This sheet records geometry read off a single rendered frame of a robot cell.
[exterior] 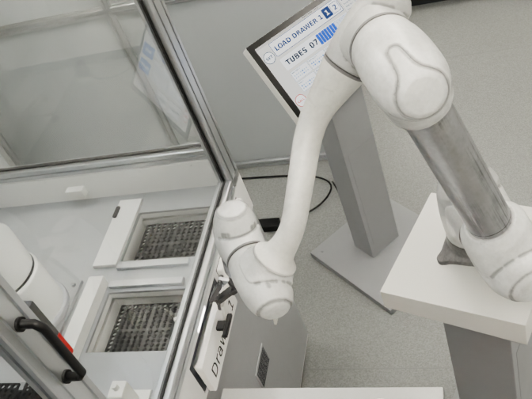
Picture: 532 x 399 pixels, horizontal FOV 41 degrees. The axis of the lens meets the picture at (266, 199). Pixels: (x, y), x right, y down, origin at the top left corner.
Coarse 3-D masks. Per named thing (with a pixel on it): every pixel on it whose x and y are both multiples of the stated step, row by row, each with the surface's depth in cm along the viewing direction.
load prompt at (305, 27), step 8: (336, 0) 238; (320, 8) 236; (328, 8) 237; (336, 8) 238; (312, 16) 235; (320, 16) 236; (328, 16) 236; (304, 24) 234; (312, 24) 234; (320, 24) 235; (288, 32) 232; (296, 32) 232; (304, 32) 233; (280, 40) 231; (288, 40) 231; (296, 40) 232; (272, 48) 229; (280, 48) 230; (288, 48) 231
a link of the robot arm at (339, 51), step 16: (368, 0) 134; (384, 0) 132; (400, 0) 132; (352, 16) 136; (368, 16) 131; (336, 32) 140; (352, 32) 133; (336, 48) 139; (336, 64) 140; (352, 64) 136
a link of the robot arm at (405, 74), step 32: (384, 32) 125; (416, 32) 124; (384, 64) 121; (416, 64) 118; (384, 96) 122; (416, 96) 119; (448, 96) 121; (416, 128) 130; (448, 128) 133; (448, 160) 137; (480, 160) 142; (448, 192) 147; (480, 192) 145; (480, 224) 151; (512, 224) 154; (480, 256) 157; (512, 256) 154; (512, 288) 156
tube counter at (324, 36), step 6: (342, 18) 238; (330, 24) 236; (336, 24) 237; (324, 30) 235; (330, 30) 236; (312, 36) 234; (318, 36) 234; (324, 36) 235; (330, 36) 236; (306, 42) 233; (312, 42) 233; (318, 42) 234; (324, 42) 235; (312, 48) 233
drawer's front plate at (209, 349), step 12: (228, 300) 197; (216, 312) 188; (216, 324) 188; (204, 336) 183; (216, 336) 187; (228, 336) 195; (204, 348) 181; (216, 348) 186; (204, 360) 179; (216, 360) 186; (204, 372) 178; (216, 372) 185; (216, 384) 184
